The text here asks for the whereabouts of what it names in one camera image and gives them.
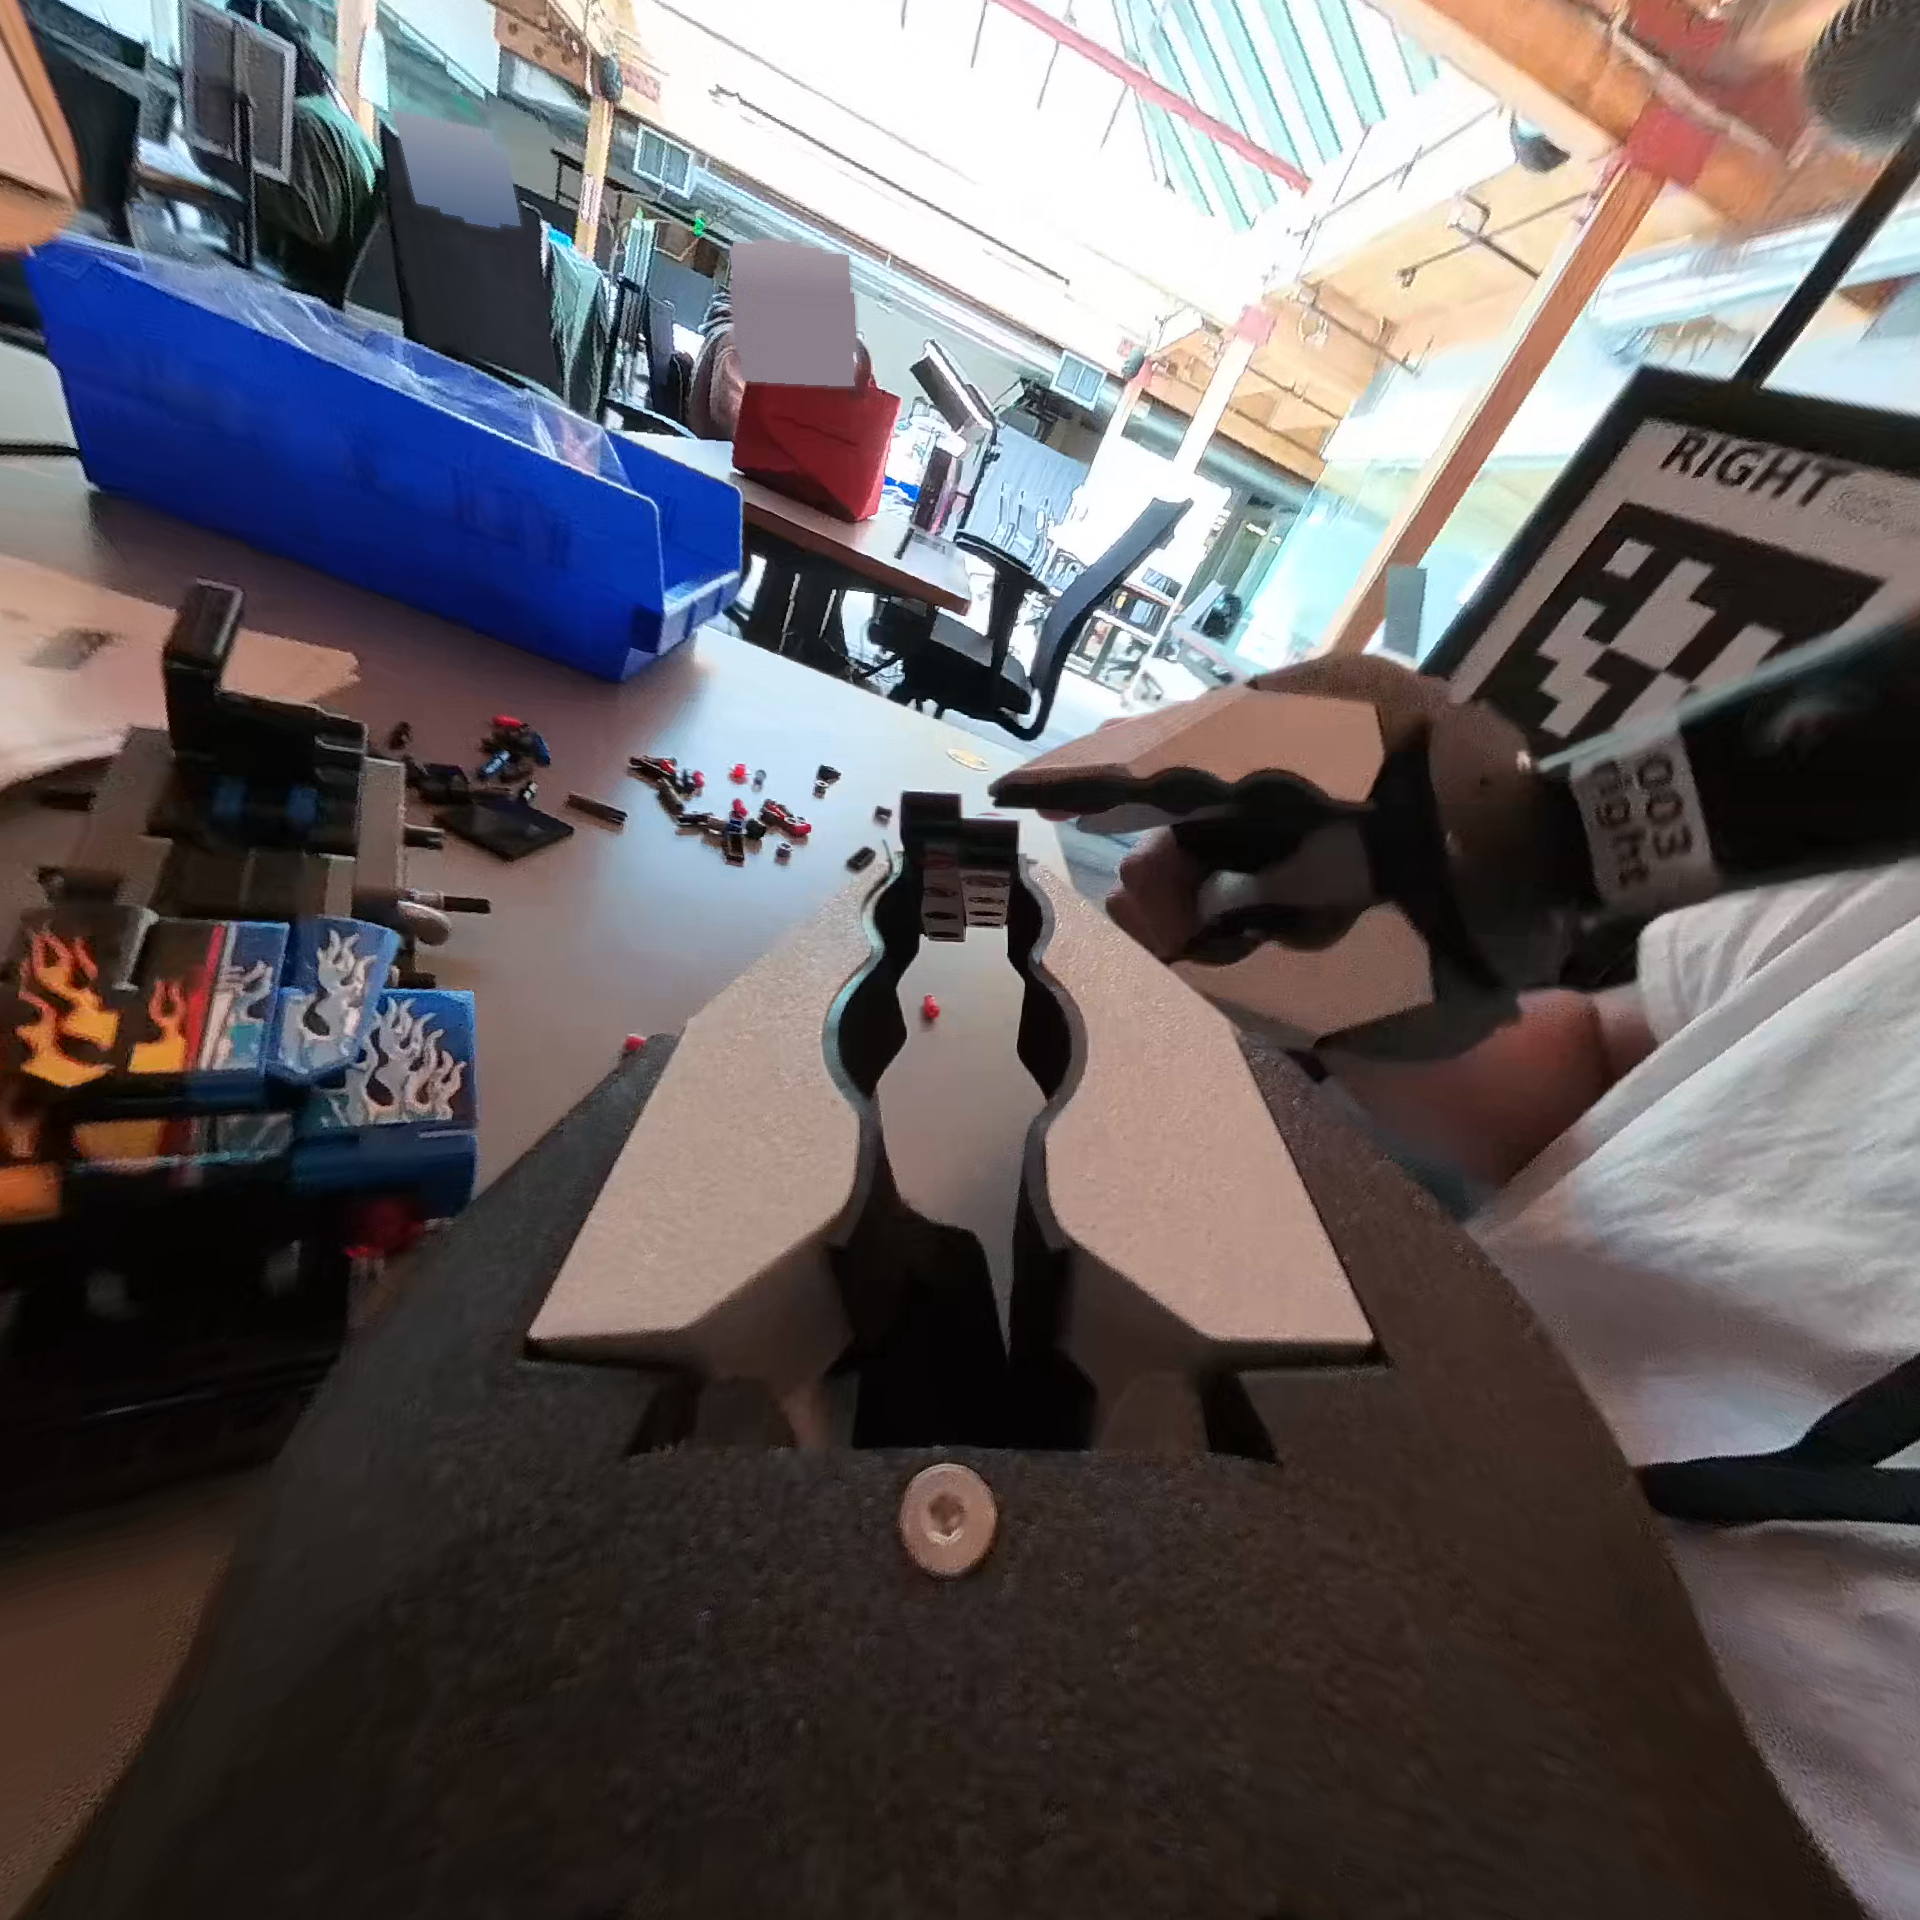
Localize black flat lego plate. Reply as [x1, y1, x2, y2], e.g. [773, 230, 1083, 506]
[434, 795, 575, 858]

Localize black lego beam with holes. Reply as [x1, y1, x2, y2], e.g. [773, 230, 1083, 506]
[895, 791, 1021, 944]

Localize clear plastic bag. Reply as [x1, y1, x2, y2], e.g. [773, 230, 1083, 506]
[89, 247, 633, 485]

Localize scattered small lego pieces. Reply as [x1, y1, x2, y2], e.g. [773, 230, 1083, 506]
[387, 717, 903, 874]

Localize black office chair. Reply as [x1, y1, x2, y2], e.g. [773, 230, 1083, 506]
[871, 495, 1193, 739]

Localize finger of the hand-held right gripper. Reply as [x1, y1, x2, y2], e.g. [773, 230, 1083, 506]
[990, 680, 1390, 840]
[1167, 856, 1517, 1064]

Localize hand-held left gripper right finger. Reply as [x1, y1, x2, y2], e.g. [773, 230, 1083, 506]
[1007, 848, 1377, 1448]

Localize flame patterned lego vehicle model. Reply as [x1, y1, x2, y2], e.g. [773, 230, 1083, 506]
[0, 582, 490, 1501]

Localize paper instruction booklet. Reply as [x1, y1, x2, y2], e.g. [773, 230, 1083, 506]
[0, 554, 362, 797]

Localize blue plastic bin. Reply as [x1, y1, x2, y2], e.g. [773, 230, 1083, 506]
[23, 230, 746, 682]

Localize black strap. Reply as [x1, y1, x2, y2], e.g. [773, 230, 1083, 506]
[1638, 1358, 1920, 1529]

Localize brown office desk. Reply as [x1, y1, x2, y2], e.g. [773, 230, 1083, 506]
[615, 427, 974, 615]

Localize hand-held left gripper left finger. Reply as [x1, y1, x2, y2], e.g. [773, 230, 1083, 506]
[529, 848, 903, 1448]

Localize red bag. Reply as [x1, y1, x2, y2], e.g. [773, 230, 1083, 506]
[731, 335, 903, 521]

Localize person's right hand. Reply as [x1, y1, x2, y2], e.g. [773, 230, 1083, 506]
[1111, 832, 1217, 968]

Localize person's right forearm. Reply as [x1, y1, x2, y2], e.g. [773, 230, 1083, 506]
[1305, 983, 1660, 1192]

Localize black high-back chair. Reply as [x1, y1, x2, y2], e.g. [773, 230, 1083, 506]
[381, 118, 565, 399]

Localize computer monitor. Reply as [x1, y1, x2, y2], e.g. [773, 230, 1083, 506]
[910, 342, 999, 435]

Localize black pole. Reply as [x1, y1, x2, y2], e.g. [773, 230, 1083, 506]
[1740, 142, 1920, 384]

